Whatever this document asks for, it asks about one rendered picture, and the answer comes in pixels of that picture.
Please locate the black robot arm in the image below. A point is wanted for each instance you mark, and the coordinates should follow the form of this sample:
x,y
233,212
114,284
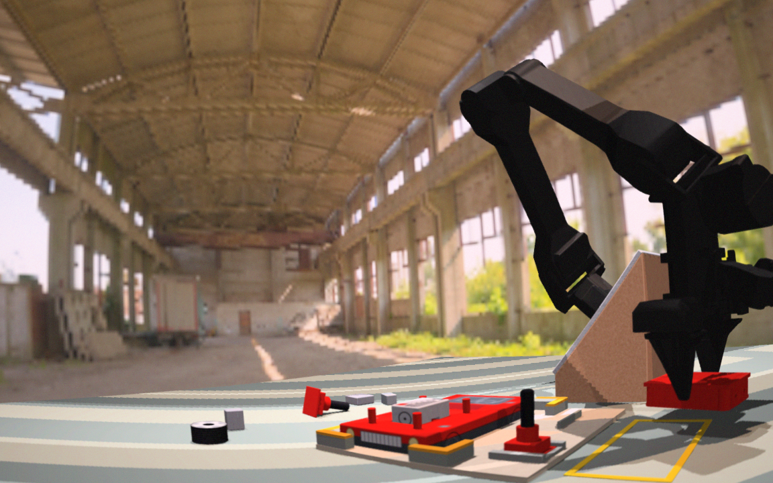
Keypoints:
x,y
647,150

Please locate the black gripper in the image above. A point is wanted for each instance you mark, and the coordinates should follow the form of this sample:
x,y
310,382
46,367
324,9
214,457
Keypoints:
x,y
687,319

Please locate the yellow rectangular outline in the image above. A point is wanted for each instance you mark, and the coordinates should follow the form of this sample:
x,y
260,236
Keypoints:
x,y
669,477

